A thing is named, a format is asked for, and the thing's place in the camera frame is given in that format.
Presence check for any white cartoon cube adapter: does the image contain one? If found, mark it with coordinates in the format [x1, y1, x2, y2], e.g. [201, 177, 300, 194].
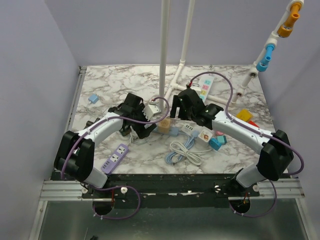
[198, 129, 213, 143]

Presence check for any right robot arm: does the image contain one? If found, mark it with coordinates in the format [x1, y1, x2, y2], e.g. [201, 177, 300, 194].
[170, 88, 294, 196]

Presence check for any blue plug adapter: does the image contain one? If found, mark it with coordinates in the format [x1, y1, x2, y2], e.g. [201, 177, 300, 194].
[209, 137, 222, 151]

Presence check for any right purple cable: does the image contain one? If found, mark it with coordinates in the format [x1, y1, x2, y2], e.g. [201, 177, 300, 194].
[188, 71, 305, 176]

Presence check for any red cube socket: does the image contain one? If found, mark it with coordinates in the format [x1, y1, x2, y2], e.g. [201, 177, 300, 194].
[248, 120, 259, 128]

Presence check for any black metal base rail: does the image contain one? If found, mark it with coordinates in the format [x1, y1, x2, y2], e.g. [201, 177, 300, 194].
[82, 173, 262, 209]

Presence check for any light blue charger plug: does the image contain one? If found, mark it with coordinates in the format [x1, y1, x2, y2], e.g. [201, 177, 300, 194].
[88, 94, 99, 104]

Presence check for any light blue cable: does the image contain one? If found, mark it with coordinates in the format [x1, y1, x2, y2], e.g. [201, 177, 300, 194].
[164, 129, 198, 166]

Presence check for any white round plug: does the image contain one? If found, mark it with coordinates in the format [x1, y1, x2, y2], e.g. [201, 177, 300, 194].
[169, 141, 212, 166]

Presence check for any teal plug adapter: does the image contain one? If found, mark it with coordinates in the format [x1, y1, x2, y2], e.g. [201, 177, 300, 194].
[216, 135, 228, 145]

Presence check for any yellow cube socket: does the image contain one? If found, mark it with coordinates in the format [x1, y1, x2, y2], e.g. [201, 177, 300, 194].
[236, 109, 253, 122]

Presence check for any orange pipe fitting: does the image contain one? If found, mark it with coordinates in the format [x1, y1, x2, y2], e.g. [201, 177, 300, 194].
[277, 2, 302, 38]

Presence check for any blue pipe fitting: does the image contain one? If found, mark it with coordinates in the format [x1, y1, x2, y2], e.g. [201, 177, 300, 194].
[256, 43, 276, 72]

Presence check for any purple cable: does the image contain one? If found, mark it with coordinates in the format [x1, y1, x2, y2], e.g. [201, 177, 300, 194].
[60, 96, 171, 181]
[188, 71, 305, 176]

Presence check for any mint green thin cable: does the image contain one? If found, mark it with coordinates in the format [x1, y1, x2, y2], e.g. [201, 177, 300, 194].
[78, 102, 108, 117]

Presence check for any purple USB power strip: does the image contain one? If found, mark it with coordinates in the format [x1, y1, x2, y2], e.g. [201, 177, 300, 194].
[100, 143, 129, 175]

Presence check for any white PVC pipe frame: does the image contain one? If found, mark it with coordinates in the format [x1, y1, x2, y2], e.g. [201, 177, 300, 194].
[159, 0, 305, 106]

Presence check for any white multicolour power strip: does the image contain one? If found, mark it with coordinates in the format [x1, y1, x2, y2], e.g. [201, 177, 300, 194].
[198, 75, 214, 103]

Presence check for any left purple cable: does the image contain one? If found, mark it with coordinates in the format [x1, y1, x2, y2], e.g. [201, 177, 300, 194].
[60, 96, 171, 181]

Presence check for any wooden cube socket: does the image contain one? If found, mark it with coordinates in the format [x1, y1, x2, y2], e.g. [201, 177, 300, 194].
[157, 118, 171, 134]

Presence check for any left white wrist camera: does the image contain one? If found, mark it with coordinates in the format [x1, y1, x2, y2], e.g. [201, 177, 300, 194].
[142, 104, 161, 121]

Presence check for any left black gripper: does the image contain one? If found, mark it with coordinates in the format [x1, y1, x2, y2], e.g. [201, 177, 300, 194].
[131, 104, 157, 139]

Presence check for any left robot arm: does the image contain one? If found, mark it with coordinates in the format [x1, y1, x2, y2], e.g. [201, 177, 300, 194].
[53, 93, 157, 198]

